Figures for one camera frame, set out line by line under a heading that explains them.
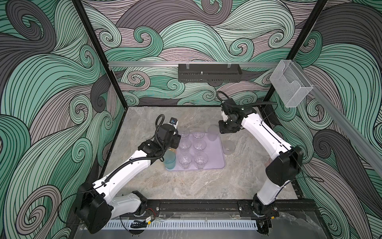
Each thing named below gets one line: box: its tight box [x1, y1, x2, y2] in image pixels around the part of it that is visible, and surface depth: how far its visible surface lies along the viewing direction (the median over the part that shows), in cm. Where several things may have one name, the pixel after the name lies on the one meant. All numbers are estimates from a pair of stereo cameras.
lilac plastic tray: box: [165, 132, 226, 171], surface depth 94 cm
